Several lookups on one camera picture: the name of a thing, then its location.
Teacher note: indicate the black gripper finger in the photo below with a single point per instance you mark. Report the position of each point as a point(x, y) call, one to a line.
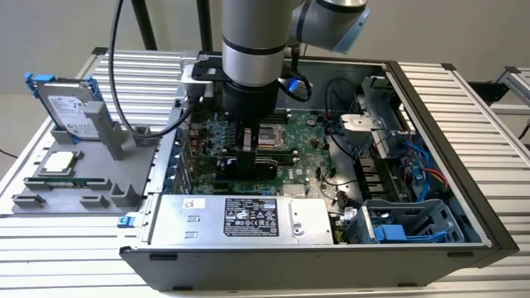
point(247, 164)

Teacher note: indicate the graphics card black cooler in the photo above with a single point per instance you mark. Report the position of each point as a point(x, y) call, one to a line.
point(264, 169)

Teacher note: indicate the installed RAM stick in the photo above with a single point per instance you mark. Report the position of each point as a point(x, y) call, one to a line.
point(286, 159)

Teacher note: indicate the short black expansion slot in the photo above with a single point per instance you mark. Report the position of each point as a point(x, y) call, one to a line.
point(222, 187)

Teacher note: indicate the CPU socket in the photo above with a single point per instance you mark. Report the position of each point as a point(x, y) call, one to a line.
point(272, 136)

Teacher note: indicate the silver chipset heatsink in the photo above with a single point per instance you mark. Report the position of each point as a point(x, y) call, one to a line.
point(295, 190)

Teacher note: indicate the coin cell battery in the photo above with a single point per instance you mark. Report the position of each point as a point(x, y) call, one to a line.
point(311, 120)

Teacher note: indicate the green motherboard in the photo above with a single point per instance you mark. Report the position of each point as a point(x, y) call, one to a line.
point(306, 139)

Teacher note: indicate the silver power supply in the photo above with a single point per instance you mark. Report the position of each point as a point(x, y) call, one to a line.
point(186, 226)

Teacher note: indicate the black stand pole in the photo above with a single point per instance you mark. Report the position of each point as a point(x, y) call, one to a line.
point(204, 25)
point(143, 25)

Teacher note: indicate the grey parts rack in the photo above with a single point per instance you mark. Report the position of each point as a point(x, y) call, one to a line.
point(124, 174)

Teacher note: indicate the metal drive cage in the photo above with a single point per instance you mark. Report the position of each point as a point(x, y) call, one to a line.
point(384, 124)

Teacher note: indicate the blue case latch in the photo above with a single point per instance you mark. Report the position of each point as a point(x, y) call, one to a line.
point(124, 221)

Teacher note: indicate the open black PC case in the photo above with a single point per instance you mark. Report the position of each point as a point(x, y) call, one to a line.
point(290, 270)

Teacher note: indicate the empty blue disk carrier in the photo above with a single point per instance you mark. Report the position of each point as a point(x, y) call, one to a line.
point(388, 232)

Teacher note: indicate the hard disk blue carrier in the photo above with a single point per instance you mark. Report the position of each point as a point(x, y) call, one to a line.
point(65, 105)

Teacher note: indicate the loose green RAM stick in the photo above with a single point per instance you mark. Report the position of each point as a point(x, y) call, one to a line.
point(65, 183)

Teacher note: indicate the silver CPU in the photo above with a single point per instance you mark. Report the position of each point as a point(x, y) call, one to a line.
point(57, 161)

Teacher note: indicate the grey disk bay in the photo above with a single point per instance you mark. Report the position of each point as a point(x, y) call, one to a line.
point(430, 211)

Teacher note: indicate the neighbouring slatted metal table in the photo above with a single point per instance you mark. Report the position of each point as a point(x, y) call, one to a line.
point(513, 80)

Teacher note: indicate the small grey camera box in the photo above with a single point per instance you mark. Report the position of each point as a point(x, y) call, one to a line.
point(295, 88)

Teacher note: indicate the white camera black mount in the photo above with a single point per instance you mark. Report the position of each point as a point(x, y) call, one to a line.
point(203, 76)

